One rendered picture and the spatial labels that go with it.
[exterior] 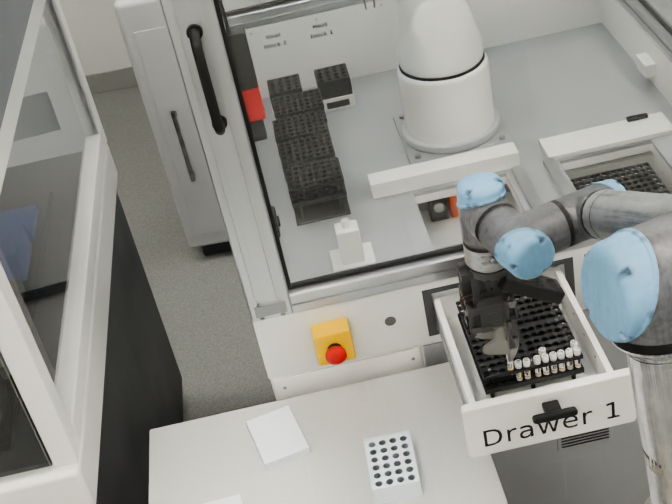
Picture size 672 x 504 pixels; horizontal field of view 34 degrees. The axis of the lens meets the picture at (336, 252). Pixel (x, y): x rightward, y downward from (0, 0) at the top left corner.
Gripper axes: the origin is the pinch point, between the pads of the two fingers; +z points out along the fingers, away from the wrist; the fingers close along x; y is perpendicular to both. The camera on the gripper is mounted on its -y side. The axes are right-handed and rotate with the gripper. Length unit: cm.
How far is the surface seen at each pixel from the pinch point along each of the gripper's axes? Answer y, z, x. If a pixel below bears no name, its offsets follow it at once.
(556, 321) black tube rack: -10.3, 3.8, -9.3
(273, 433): 44.5, 16.0, -10.3
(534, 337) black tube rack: -5.4, 3.7, -6.4
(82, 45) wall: 118, 70, -349
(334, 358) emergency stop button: 30.3, 6.1, -15.7
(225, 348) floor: 66, 94, -136
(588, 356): -14.5, 9.8, -5.0
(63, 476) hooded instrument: 80, 4, 2
